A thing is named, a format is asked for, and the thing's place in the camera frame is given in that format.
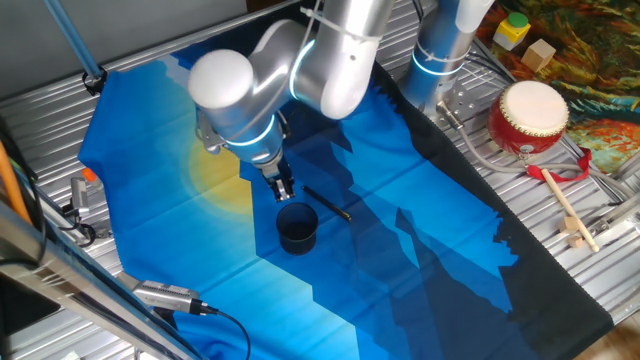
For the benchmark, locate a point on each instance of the dark blue cup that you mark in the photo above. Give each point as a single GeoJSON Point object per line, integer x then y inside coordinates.
{"type": "Point", "coordinates": [297, 242]}

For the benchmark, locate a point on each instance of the colourful painted cloth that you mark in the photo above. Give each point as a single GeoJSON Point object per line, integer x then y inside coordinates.
{"type": "Point", "coordinates": [600, 50]}

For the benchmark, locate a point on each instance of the blue pole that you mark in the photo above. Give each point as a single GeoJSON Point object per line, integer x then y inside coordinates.
{"type": "Point", "coordinates": [72, 40]}

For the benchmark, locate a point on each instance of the silver camera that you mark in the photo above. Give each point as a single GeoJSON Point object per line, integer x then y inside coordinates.
{"type": "Point", "coordinates": [165, 296]}

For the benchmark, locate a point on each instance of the aluminium rail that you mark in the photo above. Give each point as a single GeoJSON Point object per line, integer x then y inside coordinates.
{"type": "Point", "coordinates": [615, 212]}

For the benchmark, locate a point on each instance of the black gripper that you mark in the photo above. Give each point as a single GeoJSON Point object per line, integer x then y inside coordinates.
{"type": "Point", "coordinates": [275, 172]}

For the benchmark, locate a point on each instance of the wooden cube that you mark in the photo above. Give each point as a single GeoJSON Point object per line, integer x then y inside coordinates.
{"type": "Point", "coordinates": [538, 56]}

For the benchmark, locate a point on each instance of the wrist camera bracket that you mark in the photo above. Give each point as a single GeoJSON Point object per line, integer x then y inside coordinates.
{"type": "Point", "coordinates": [210, 137]}

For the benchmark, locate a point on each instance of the wooden drumstick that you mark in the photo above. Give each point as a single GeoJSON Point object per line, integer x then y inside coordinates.
{"type": "Point", "coordinates": [565, 202]}

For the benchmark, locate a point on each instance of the black pen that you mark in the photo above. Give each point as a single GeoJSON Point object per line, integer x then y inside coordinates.
{"type": "Point", "coordinates": [325, 202]}

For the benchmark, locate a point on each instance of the black clamp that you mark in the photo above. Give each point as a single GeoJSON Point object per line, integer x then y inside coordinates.
{"type": "Point", "coordinates": [93, 81]}

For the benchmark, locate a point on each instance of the small wooden block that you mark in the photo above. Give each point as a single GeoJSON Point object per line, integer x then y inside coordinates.
{"type": "Point", "coordinates": [575, 242]}
{"type": "Point", "coordinates": [569, 225]}

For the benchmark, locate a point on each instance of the glue stick orange cap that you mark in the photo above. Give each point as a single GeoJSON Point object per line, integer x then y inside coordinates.
{"type": "Point", "coordinates": [90, 176]}

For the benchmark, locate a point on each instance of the yellow block with green button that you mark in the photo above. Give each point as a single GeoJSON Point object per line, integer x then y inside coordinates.
{"type": "Point", "coordinates": [510, 32]}

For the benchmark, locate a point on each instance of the orange pole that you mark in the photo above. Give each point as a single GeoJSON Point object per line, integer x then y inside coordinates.
{"type": "Point", "coordinates": [9, 185]}

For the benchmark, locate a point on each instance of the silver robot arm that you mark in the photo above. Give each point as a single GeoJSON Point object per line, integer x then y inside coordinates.
{"type": "Point", "coordinates": [250, 100]}

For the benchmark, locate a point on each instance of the small grey camera mount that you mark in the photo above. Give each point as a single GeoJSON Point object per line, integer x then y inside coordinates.
{"type": "Point", "coordinates": [79, 195]}

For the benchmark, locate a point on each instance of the red drum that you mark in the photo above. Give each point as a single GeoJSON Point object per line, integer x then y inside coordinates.
{"type": "Point", "coordinates": [530, 115]}

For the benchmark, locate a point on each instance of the aluminium frame beam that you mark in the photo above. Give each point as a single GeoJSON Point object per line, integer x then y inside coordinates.
{"type": "Point", "coordinates": [60, 270]}

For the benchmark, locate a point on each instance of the blue mountain print cloth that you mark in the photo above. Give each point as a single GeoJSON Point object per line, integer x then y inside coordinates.
{"type": "Point", "coordinates": [150, 200]}

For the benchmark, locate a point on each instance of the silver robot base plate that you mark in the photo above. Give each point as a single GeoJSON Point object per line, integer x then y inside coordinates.
{"type": "Point", "coordinates": [462, 102]}

